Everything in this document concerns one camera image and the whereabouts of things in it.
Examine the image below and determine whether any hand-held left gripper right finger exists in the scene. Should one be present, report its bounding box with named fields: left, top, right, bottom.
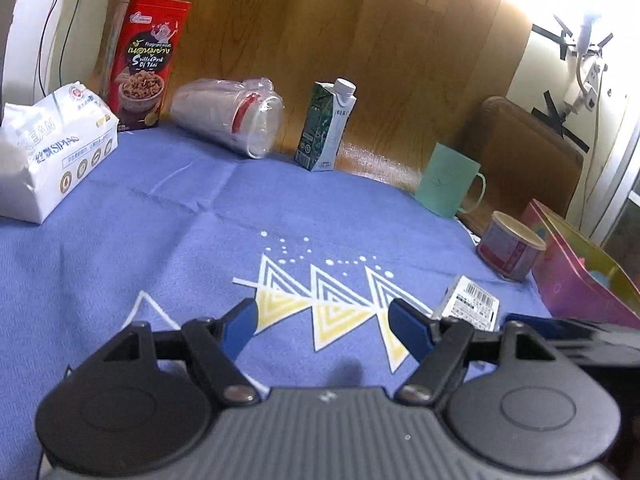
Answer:
left=387, top=297, right=557, bottom=404

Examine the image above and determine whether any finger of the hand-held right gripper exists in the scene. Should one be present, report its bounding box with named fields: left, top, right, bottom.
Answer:
left=504, top=312, right=568, bottom=342

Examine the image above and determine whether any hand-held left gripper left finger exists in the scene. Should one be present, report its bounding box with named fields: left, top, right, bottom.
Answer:
left=102, top=297, right=262, bottom=407

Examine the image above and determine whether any pink hexagonal tin box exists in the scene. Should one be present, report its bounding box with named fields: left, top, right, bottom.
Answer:
left=520, top=198, right=640, bottom=329

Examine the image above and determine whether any small white tissue packet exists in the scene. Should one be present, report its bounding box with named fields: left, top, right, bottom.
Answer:
left=431, top=275, right=501, bottom=332

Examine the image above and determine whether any red and white can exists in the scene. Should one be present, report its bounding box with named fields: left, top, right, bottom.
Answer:
left=475, top=210, right=548, bottom=282

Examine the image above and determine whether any blue patterned tablecloth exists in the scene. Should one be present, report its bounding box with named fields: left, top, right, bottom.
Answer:
left=0, top=125, right=568, bottom=480

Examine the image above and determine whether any green plastic mug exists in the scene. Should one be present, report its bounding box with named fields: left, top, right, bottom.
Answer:
left=413, top=142, right=487, bottom=219

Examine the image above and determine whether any wrapped clear plastic cup stack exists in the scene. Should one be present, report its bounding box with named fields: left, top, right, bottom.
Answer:
left=170, top=77, right=285, bottom=160

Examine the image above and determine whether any green and white drink carton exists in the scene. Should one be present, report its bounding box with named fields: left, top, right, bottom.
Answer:
left=293, top=78, right=358, bottom=173

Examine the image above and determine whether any white power strip with plugs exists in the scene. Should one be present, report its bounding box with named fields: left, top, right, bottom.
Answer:
left=562, top=14, right=609, bottom=117

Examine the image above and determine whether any large white tissue pack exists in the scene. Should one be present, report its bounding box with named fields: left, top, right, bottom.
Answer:
left=0, top=82, right=121, bottom=224

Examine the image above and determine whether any red snack box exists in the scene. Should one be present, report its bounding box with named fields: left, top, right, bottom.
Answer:
left=101, top=0, right=193, bottom=132

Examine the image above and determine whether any wooden panel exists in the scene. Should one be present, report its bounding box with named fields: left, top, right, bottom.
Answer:
left=92, top=0, right=532, bottom=196

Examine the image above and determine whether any white door frame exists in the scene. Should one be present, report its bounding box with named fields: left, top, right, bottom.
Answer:
left=585, top=55, right=640, bottom=256

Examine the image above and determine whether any black cable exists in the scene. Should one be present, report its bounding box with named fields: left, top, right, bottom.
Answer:
left=52, top=0, right=86, bottom=96

